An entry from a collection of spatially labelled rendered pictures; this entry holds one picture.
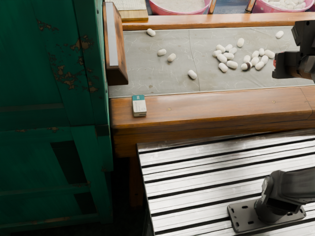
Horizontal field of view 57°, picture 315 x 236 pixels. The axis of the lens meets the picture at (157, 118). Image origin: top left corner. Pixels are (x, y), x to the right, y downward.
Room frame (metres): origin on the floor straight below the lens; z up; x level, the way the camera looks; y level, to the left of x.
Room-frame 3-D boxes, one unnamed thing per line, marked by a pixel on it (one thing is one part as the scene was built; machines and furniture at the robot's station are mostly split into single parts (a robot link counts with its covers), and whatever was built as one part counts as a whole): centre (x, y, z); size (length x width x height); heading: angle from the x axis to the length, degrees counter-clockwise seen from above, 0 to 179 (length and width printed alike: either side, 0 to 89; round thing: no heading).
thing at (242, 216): (0.27, -0.31, 0.71); 0.20 x 0.07 x 0.08; 108
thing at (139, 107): (0.48, 0.05, 0.77); 0.06 x 0.04 x 0.02; 14
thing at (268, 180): (0.27, -0.31, 0.77); 0.09 x 0.06 x 0.06; 82
